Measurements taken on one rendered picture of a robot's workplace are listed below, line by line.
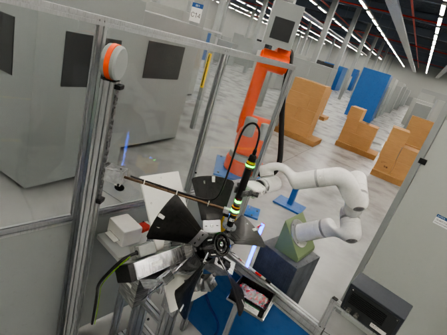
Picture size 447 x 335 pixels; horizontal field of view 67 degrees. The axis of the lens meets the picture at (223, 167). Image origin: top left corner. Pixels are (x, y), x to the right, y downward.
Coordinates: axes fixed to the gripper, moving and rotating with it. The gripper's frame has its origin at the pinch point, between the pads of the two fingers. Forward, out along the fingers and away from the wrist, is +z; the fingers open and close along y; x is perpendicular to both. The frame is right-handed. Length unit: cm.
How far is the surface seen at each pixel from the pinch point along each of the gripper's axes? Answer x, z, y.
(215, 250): -25.8, 14.6, -6.6
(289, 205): -141, -326, 112
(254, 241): -29.7, -16.9, -7.9
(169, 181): -14.5, 8.2, 40.0
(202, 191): -9.3, 5.0, 18.9
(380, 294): -22, -34, -70
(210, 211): -16.3, 5.3, 9.9
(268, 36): 81, -312, 235
